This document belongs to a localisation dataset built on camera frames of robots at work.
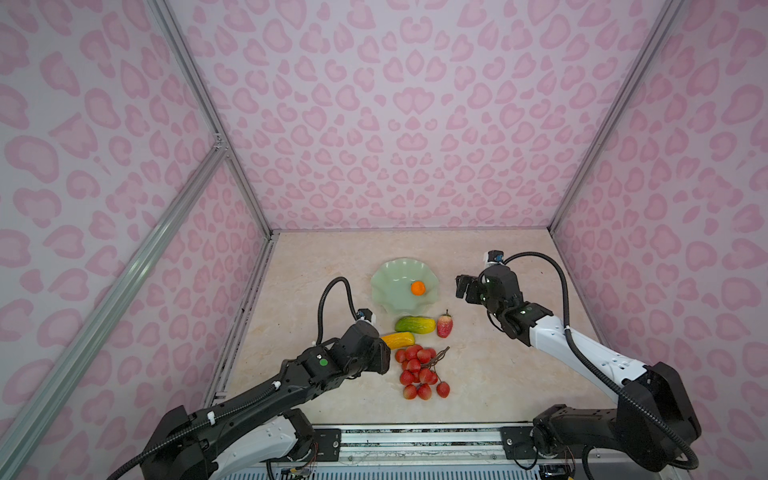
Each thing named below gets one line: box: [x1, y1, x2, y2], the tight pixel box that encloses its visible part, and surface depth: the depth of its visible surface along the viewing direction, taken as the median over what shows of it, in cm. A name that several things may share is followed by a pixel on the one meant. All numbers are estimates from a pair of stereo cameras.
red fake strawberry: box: [437, 309, 453, 339], surface depth 92 cm
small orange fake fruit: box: [411, 281, 426, 296], surface depth 102 cm
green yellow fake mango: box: [395, 316, 437, 335], surface depth 92 cm
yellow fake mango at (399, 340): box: [380, 332, 415, 350], surface depth 90 cm
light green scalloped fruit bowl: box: [371, 258, 439, 315], surface depth 104 cm
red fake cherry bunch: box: [395, 345, 451, 401], surface depth 82 cm
